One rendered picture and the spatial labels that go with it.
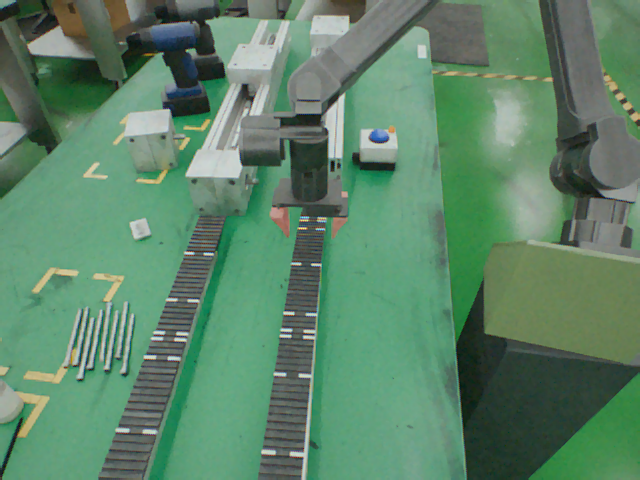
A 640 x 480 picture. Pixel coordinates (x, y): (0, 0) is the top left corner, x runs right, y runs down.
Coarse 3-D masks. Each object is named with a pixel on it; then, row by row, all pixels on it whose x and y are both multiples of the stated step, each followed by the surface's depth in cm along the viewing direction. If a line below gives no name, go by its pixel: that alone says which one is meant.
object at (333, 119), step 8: (312, 48) 127; (320, 48) 127; (336, 104) 102; (328, 112) 107; (336, 112) 99; (328, 120) 105; (336, 120) 97; (328, 128) 102; (336, 128) 94; (336, 136) 92; (336, 144) 90; (336, 152) 87; (336, 160) 86; (336, 168) 88; (336, 176) 90
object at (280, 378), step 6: (276, 372) 58; (282, 372) 58; (288, 372) 59; (276, 378) 58; (282, 378) 58; (288, 378) 58; (294, 378) 58; (300, 378) 58; (306, 378) 58; (276, 384) 57; (282, 384) 57; (288, 384) 57; (294, 384) 57; (300, 384) 57; (306, 384) 57
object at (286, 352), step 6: (282, 348) 61; (288, 348) 61; (294, 348) 61; (300, 348) 61; (306, 348) 61; (312, 348) 61; (282, 354) 60; (288, 354) 60; (294, 354) 60; (300, 354) 60; (306, 354) 60; (312, 354) 60
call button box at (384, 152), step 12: (360, 144) 97; (372, 144) 94; (384, 144) 94; (396, 144) 94; (360, 156) 95; (372, 156) 95; (384, 156) 95; (396, 156) 94; (360, 168) 97; (372, 168) 97; (384, 168) 97
